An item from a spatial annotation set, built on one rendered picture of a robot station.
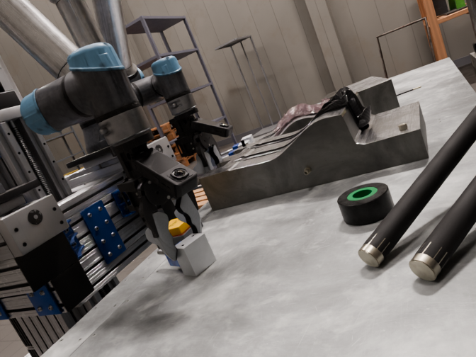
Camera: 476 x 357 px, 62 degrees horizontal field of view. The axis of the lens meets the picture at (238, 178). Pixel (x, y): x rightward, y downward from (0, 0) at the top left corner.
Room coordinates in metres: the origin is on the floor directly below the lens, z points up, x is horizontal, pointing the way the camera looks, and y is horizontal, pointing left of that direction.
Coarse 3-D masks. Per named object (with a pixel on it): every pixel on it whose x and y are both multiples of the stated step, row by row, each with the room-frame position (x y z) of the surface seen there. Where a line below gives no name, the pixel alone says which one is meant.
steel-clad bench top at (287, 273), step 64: (448, 64) 1.64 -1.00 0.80; (448, 128) 0.83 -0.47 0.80; (320, 192) 0.77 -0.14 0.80; (448, 192) 0.54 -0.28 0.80; (256, 256) 0.59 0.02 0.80; (320, 256) 0.51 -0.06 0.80; (128, 320) 0.56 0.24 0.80; (192, 320) 0.48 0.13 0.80; (256, 320) 0.42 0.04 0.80; (320, 320) 0.38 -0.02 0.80; (384, 320) 0.34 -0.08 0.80; (448, 320) 0.30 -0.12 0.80
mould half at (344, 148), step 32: (320, 128) 0.79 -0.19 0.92; (352, 128) 0.79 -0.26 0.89; (384, 128) 0.81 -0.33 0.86; (416, 128) 0.71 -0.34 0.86; (224, 160) 1.05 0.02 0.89; (256, 160) 0.91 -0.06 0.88; (288, 160) 0.83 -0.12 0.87; (320, 160) 0.80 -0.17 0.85; (352, 160) 0.77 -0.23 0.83; (384, 160) 0.74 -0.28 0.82; (416, 160) 0.72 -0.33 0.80; (224, 192) 0.92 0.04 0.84; (256, 192) 0.88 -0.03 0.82; (288, 192) 0.85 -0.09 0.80
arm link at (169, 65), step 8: (152, 64) 1.12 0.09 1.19; (160, 64) 1.10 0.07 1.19; (168, 64) 1.10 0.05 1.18; (176, 64) 1.12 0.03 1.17; (160, 72) 1.11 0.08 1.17; (168, 72) 1.10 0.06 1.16; (176, 72) 1.11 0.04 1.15; (152, 80) 1.16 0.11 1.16; (160, 80) 1.11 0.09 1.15; (168, 80) 1.10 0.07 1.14; (176, 80) 1.10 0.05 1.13; (184, 80) 1.12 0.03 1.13; (160, 88) 1.13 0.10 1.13; (168, 88) 1.10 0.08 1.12; (176, 88) 1.10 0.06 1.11; (184, 88) 1.11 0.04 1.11; (168, 96) 1.11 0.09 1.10; (176, 96) 1.10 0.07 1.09
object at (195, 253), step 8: (184, 240) 0.65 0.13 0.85; (192, 240) 0.64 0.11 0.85; (200, 240) 0.64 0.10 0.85; (184, 248) 0.62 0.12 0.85; (192, 248) 0.62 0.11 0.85; (200, 248) 0.63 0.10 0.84; (208, 248) 0.64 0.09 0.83; (184, 256) 0.62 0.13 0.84; (192, 256) 0.62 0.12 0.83; (200, 256) 0.63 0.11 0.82; (208, 256) 0.64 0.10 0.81; (176, 264) 0.65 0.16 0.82; (184, 264) 0.63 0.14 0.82; (192, 264) 0.62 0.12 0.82; (200, 264) 0.63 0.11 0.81; (208, 264) 0.63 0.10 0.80; (184, 272) 0.64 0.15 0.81; (192, 272) 0.62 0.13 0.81; (200, 272) 0.62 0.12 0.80
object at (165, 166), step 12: (144, 156) 0.64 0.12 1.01; (156, 156) 0.64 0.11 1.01; (132, 168) 0.64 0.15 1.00; (144, 168) 0.61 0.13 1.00; (156, 168) 0.61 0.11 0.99; (168, 168) 0.61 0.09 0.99; (180, 168) 0.60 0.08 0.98; (156, 180) 0.60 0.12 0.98; (168, 180) 0.58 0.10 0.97; (180, 180) 0.58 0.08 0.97; (192, 180) 0.58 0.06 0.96; (180, 192) 0.57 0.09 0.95
